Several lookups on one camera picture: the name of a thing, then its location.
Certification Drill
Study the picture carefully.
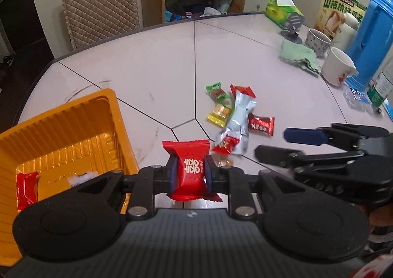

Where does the dark red candy packet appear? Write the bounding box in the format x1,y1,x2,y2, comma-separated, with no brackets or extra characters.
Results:
247,113,275,137

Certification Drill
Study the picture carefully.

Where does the blue thermos jug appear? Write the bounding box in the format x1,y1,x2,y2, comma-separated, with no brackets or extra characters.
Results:
344,0,393,90

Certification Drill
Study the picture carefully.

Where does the clear golden candy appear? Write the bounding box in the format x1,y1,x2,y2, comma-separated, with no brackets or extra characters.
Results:
213,155,234,168

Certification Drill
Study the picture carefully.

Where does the orange plastic tray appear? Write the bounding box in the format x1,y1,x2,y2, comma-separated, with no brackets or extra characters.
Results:
0,88,140,266

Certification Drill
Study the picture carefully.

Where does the clear plastic bottle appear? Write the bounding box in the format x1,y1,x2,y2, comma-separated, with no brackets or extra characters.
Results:
367,57,393,110

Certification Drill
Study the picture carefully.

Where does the red white garment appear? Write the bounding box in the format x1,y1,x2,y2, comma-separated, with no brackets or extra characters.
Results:
353,253,393,278

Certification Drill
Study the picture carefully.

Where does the red square candy packet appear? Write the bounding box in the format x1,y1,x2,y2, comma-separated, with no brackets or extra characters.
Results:
162,140,223,202

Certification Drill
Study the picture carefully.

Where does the white paper scrap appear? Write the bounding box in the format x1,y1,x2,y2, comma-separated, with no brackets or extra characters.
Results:
68,172,99,187

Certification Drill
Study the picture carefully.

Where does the green tissue box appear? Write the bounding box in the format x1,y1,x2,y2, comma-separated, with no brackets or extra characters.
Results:
266,0,298,29

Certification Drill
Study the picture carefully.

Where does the dark phone stand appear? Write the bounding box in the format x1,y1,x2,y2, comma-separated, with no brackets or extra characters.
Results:
280,12,305,43

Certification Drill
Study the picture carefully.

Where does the white mug with flower print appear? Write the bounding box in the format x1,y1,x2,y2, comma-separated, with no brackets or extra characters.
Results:
321,47,359,87

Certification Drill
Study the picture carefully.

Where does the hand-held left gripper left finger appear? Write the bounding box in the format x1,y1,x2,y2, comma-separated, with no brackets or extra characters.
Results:
74,155,179,221

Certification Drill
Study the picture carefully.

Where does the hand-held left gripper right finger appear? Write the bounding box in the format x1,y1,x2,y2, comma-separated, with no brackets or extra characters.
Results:
204,155,308,221

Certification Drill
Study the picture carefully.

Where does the beige quilted chair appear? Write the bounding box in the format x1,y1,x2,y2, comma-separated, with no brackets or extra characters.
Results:
58,0,142,51

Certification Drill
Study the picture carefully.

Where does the green cloth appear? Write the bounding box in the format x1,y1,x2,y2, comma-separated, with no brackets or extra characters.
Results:
279,39,321,78

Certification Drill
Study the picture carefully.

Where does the long silver red snack packet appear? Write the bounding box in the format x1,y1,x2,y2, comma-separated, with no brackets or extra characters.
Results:
219,84,257,154

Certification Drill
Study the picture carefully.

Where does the yellow green snack box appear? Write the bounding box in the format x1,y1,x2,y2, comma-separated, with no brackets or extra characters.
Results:
314,0,368,40

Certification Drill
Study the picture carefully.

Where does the patterned white cup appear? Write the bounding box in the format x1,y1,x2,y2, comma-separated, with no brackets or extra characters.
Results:
305,28,333,58

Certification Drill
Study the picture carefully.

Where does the green candy packet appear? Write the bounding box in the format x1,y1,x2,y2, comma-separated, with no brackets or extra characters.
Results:
206,82,232,104

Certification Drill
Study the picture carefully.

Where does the small red yellow-print packet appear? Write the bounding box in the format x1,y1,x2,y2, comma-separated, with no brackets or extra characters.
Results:
212,135,241,155

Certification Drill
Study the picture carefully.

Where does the clear plastic tissue pack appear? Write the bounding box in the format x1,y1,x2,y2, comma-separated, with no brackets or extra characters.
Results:
343,85,384,116

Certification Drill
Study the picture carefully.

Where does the yellow candy packet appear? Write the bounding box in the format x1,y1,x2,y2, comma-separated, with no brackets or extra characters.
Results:
206,98,234,128

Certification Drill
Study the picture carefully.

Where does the white plastic bag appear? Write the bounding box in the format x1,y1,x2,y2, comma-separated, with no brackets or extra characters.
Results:
203,0,237,16

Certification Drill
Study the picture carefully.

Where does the shiny red candy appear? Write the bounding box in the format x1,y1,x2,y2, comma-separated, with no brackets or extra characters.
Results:
16,172,39,212

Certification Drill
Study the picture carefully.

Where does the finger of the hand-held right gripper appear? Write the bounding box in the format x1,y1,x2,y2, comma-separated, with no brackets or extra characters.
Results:
253,144,366,171
283,122,393,152

